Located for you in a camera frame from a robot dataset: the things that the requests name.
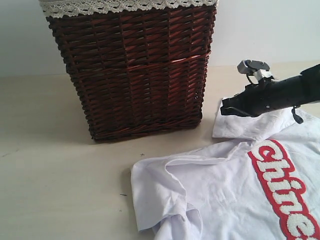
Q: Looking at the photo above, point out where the white t-shirt red lettering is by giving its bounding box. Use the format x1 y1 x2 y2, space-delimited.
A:
131 108 320 240

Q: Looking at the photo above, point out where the beige lace basket liner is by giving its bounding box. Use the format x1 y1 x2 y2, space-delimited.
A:
39 0 219 18

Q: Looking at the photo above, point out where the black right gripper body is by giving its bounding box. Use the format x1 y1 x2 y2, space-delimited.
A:
244 80 294 117

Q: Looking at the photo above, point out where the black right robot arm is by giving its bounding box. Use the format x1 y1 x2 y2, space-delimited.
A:
220 61 320 124

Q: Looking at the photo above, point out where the dark brown wicker basket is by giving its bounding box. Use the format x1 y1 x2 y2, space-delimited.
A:
47 5 217 142

